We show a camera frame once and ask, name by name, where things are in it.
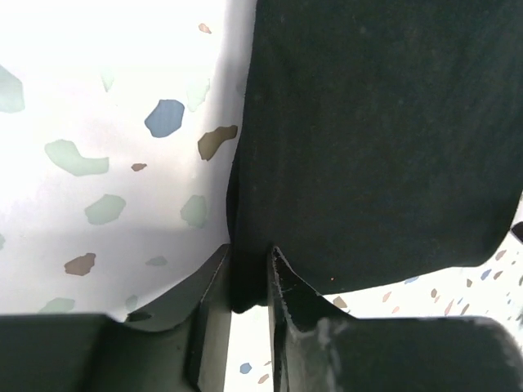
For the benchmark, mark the black t shirt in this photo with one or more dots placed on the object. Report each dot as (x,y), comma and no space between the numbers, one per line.
(381,140)

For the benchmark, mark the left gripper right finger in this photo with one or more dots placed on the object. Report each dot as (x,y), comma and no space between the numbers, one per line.
(316,346)

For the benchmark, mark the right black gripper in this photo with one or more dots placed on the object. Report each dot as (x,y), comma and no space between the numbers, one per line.
(517,231)

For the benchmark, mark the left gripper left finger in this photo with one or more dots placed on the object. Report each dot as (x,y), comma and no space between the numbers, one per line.
(178,342)

